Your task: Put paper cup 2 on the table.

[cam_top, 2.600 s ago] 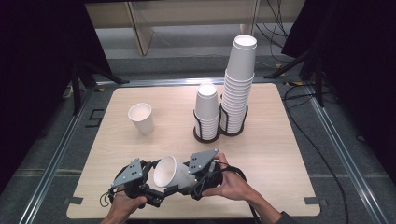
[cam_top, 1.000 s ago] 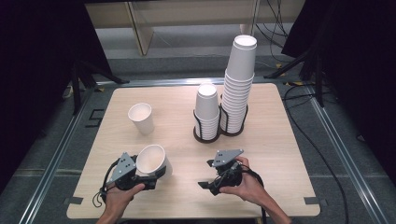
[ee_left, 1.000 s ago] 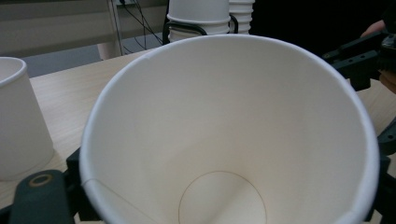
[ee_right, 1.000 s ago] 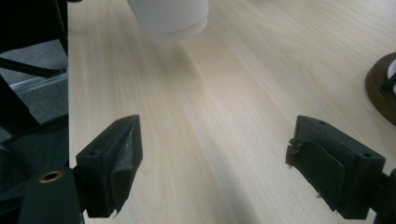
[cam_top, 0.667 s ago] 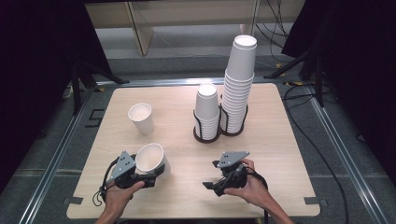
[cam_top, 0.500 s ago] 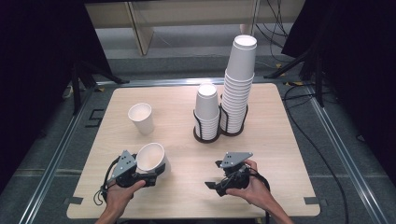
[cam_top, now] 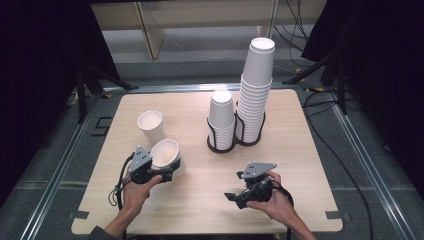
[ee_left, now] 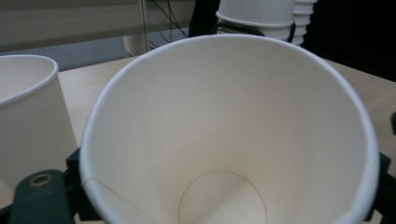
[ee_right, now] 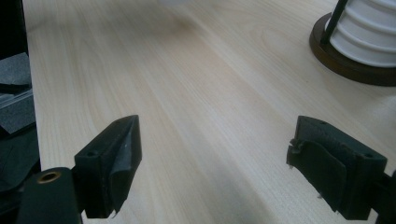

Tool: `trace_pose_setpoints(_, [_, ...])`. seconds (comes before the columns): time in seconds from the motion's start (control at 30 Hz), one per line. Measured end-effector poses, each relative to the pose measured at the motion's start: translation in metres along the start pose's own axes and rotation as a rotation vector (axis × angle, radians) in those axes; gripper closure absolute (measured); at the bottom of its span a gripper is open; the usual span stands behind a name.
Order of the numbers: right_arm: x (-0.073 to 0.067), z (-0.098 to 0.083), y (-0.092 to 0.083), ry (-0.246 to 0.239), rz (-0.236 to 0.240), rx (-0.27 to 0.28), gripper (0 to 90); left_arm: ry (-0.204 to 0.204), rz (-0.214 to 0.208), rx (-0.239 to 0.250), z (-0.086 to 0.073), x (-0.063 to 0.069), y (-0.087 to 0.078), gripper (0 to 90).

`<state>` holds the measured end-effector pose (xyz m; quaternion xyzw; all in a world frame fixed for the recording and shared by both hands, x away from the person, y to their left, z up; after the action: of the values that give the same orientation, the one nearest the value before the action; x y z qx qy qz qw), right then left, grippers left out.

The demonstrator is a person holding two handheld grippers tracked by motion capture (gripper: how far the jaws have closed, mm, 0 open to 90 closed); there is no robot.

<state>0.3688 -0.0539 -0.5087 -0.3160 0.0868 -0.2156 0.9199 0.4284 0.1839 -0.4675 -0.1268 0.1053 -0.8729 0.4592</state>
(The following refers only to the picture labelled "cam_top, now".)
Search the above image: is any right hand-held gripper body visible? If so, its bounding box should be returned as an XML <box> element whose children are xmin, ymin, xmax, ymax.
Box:
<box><xmin>235</xmin><ymin>162</ymin><xmax>278</xmax><ymax>210</ymax></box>

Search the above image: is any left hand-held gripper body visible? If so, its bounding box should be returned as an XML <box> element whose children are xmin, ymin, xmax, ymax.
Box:
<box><xmin>129</xmin><ymin>145</ymin><xmax>168</xmax><ymax>185</ymax></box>

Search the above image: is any single white paper cup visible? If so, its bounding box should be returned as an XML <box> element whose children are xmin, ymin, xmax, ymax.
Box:
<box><xmin>150</xmin><ymin>138</ymin><xmax>186</xmax><ymax>177</ymax></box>
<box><xmin>136</xmin><ymin>109</ymin><xmax>166</xmax><ymax>145</ymax></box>

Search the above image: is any black double cup holder rack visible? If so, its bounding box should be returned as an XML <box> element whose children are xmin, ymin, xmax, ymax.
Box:
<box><xmin>206</xmin><ymin>101</ymin><xmax>267</xmax><ymax>155</ymax></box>

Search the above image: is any short stack of paper cups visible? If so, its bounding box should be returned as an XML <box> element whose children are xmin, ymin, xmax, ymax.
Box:
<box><xmin>207</xmin><ymin>88</ymin><xmax>236</xmax><ymax>151</ymax></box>

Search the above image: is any tall stack of paper cups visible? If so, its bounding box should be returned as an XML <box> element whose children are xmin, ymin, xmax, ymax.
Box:
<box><xmin>235</xmin><ymin>37</ymin><xmax>276</xmax><ymax>144</ymax></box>

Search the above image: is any person's right hand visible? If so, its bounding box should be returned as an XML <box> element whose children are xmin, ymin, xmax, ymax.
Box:
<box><xmin>246</xmin><ymin>170</ymin><xmax>296</xmax><ymax>219</ymax></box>

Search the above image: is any person's left hand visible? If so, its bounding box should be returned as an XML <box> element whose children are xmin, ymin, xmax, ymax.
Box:
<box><xmin>122</xmin><ymin>174</ymin><xmax>163</xmax><ymax>214</ymax></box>

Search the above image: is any black metal stand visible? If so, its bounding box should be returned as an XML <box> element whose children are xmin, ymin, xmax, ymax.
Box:
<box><xmin>75</xmin><ymin>63</ymin><xmax>139</xmax><ymax>124</ymax></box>
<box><xmin>282</xmin><ymin>43</ymin><xmax>349</xmax><ymax>116</ymax></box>

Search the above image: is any light wooden furniture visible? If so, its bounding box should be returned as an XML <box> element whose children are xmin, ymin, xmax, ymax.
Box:
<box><xmin>91</xmin><ymin>0</ymin><xmax>328</xmax><ymax>61</ymax></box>

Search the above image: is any dark curtain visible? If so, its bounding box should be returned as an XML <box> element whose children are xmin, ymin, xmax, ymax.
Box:
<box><xmin>301</xmin><ymin>0</ymin><xmax>424</xmax><ymax>189</ymax></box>
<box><xmin>0</xmin><ymin>0</ymin><xmax>122</xmax><ymax>208</ymax></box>

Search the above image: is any left hand-held gripper cable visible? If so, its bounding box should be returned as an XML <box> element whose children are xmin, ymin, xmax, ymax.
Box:
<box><xmin>108</xmin><ymin>152</ymin><xmax>136</xmax><ymax>240</ymax></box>

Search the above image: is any hand-held gripper cable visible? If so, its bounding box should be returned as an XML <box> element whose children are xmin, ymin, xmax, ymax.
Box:
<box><xmin>108</xmin><ymin>152</ymin><xmax>136</xmax><ymax>240</ymax></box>
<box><xmin>270</xmin><ymin>179</ymin><xmax>296</xmax><ymax>240</ymax></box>

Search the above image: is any right hand-held gripper cable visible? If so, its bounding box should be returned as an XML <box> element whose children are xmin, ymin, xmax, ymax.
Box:
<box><xmin>270</xmin><ymin>179</ymin><xmax>296</xmax><ymax>240</ymax></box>

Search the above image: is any aluminium floor rail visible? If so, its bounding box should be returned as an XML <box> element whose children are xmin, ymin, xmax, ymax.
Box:
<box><xmin>103</xmin><ymin>83</ymin><xmax>301</xmax><ymax>93</ymax></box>
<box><xmin>328</xmin><ymin>93</ymin><xmax>417</xmax><ymax>240</ymax></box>
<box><xmin>19</xmin><ymin>93</ymin><xmax>101</xmax><ymax>240</ymax></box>

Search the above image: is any long black floor cable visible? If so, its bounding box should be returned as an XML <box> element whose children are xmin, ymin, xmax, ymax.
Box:
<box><xmin>302</xmin><ymin>89</ymin><xmax>374</xmax><ymax>240</ymax></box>

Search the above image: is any bundle of black cables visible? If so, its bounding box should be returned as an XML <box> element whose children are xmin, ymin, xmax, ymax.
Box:
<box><xmin>273</xmin><ymin>0</ymin><xmax>310</xmax><ymax>68</ymax></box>

